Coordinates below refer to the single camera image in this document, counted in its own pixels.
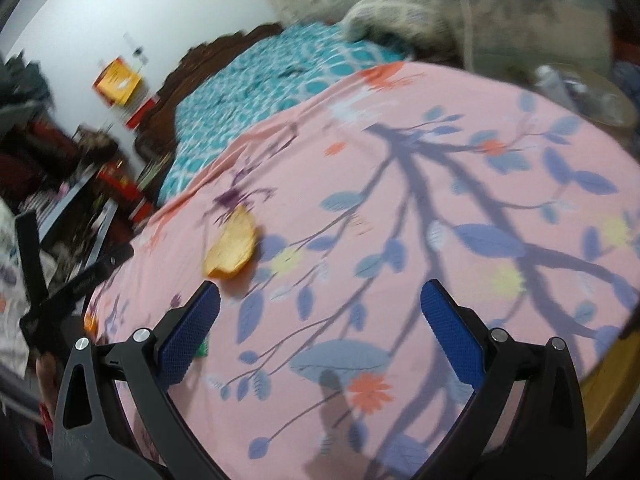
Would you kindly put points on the cluttered metal shelf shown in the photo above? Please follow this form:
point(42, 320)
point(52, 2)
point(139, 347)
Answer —
point(40, 163)

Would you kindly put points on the beige round trash bin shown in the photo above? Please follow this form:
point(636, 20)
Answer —
point(587, 94)

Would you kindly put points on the beige patterned pillow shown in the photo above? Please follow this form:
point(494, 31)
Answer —
point(433, 27)

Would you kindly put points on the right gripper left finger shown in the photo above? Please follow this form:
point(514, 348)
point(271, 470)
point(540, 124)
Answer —
point(92, 438)

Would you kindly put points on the clear storage box blue handle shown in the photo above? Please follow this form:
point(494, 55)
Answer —
point(505, 39)

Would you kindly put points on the pink floral bed sheet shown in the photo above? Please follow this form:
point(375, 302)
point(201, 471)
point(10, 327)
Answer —
point(321, 365)

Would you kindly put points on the dark wooden headboard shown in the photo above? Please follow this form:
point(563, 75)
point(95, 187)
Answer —
point(156, 135)

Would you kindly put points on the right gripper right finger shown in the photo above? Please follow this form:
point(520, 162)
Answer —
point(525, 418)

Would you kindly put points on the green wrapper scrap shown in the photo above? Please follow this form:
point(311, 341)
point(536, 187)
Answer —
point(202, 351)

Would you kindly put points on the red yellow wall calendar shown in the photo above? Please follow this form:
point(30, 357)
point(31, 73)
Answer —
point(124, 92)

